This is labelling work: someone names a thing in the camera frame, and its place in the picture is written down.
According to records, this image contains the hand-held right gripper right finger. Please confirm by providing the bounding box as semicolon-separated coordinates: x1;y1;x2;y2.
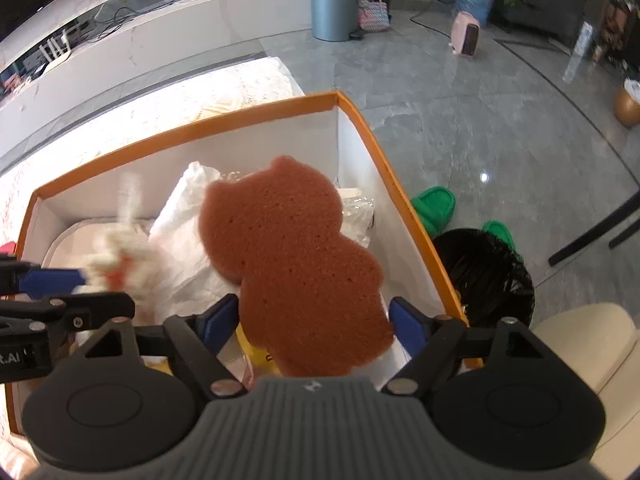
381;296;544;397

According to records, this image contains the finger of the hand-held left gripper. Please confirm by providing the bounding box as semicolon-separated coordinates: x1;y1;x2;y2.
0;254;87;297
0;291;137;335

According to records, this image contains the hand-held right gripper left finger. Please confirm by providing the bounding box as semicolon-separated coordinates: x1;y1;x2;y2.
84;293;247;398

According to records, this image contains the yellow snack packet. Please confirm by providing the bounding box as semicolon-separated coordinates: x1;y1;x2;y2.
235;322;287;379

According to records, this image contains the cream knitted toy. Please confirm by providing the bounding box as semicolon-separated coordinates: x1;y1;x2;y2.
81;172;167;312

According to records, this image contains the white paper tissue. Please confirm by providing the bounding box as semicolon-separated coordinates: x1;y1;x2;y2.
147;161;247;322

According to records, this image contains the brown bear-shaped sponge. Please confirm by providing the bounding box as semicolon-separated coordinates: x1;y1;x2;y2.
198;156;396;377

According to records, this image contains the clear plastic bag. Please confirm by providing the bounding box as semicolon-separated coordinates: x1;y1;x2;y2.
334;186;377;249

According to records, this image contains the orange cardboard box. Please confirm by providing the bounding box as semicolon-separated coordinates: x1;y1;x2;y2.
7;91;471;436

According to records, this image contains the black bag-lined waste bin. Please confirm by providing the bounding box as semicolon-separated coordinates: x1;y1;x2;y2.
430;228;536;332

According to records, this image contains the green slipper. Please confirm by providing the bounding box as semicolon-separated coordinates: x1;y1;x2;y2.
480;219;524;264
410;185;457;239

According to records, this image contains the black furniture leg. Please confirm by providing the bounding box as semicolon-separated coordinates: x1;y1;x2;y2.
548;194;640;267

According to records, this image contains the white router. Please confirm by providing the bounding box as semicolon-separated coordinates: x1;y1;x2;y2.
38;30;71;64

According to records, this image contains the marble television cabinet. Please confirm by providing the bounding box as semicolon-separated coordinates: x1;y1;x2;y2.
0;0;314;161

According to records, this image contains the pink heater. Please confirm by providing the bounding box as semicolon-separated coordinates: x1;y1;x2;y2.
449;10;482;57

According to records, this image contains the gold vase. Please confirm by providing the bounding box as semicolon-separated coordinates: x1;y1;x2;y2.
613;77;640;129

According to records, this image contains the woven basket bag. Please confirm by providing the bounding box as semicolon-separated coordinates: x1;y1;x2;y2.
357;0;391;32

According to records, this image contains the blue-grey pedal trash can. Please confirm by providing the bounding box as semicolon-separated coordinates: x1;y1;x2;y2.
305;0;366;43

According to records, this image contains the black cable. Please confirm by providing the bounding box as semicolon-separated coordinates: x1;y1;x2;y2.
410;9;454;42

